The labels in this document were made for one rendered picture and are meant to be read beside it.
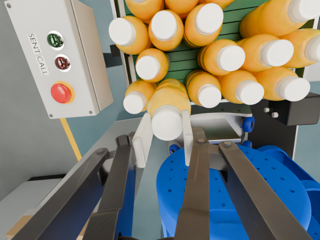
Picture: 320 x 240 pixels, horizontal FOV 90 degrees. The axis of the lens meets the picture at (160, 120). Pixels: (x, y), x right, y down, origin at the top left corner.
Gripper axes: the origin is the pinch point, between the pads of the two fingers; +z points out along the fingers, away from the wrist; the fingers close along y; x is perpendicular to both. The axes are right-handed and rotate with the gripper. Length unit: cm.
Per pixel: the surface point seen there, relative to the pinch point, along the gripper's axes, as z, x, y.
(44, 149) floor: 123, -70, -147
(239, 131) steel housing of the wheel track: 29.7, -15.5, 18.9
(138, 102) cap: 13.3, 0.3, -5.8
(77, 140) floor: 123, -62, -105
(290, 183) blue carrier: 10.2, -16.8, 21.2
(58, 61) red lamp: 11.3, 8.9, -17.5
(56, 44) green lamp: 11.5, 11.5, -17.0
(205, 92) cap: 13.2, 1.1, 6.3
